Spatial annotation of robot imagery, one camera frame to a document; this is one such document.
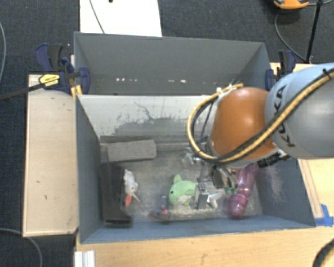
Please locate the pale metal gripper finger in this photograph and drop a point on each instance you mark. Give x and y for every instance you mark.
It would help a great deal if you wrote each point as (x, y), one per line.
(214, 198)
(202, 200)

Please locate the grey metal bin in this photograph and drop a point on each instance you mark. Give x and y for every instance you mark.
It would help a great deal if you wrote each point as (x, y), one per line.
(161, 65)

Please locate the black cylinder on white bracket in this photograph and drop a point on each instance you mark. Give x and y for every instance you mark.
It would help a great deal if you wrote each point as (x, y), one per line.
(272, 160)

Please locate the black flat block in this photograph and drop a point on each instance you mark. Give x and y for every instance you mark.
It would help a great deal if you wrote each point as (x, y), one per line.
(112, 193)

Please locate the grey sponge block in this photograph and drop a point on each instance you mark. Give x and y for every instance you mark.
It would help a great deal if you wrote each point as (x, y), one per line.
(132, 150)

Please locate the white toy animal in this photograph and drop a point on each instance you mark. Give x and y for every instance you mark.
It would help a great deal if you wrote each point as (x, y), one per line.
(130, 186)

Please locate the purple clear plastic bottle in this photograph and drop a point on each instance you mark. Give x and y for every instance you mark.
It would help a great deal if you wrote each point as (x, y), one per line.
(243, 193)

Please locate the green toy animal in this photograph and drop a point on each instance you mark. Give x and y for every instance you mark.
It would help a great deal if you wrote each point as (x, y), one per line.
(179, 192)

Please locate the dark grey toy mouse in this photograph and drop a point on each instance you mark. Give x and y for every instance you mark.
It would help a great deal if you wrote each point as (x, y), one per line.
(161, 212)

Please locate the pale wood board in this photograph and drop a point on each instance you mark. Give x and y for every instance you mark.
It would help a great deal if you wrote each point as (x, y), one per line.
(50, 160)

